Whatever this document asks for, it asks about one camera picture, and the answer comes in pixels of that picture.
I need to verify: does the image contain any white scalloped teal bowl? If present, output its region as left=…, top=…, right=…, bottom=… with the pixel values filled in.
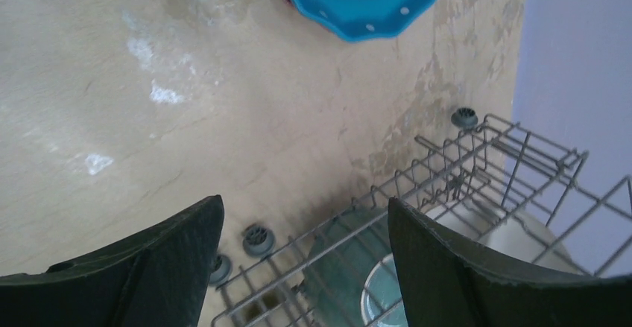
left=303, top=209, right=408, bottom=326

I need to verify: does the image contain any teal blue plate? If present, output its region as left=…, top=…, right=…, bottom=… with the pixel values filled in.
left=291, top=0, right=437, bottom=42

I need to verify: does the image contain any grey wire dish rack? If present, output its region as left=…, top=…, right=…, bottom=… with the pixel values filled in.
left=210, top=108, right=631, bottom=326

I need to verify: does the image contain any cream divided plate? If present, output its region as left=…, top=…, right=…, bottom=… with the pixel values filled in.
left=426, top=198, right=582, bottom=275

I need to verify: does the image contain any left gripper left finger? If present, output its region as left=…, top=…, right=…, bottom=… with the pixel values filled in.
left=1, top=195, right=224, bottom=326

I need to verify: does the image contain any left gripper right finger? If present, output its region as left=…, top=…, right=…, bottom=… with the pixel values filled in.
left=388, top=198, right=631, bottom=326

